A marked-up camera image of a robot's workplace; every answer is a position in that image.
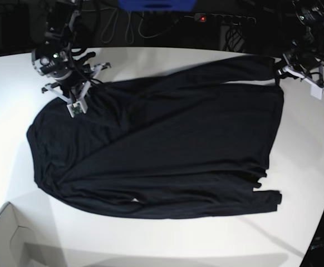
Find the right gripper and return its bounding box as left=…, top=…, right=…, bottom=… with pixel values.
left=41, top=62, right=111, bottom=118

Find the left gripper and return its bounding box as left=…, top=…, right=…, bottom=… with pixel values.
left=275, top=50, right=324, bottom=100

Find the black t-shirt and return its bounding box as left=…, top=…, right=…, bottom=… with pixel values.
left=27, top=56, right=284, bottom=219

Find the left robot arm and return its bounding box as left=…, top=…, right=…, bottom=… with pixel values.
left=276, top=1, right=324, bottom=100

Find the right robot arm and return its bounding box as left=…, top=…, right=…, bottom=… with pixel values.
left=31, top=1, right=111, bottom=117

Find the blue plastic bin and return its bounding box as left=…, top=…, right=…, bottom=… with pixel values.
left=118, top=0, right=197, bottom=12

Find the black power strip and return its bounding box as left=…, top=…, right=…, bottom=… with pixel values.
left=185, top=13, right=257, bottom=26

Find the white cardboard box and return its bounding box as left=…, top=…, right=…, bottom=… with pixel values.
left=0, top=202, right=40, bottom=266

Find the black cable bundle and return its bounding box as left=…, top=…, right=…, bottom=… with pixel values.
left=220, top=23, right=248, bottom=52

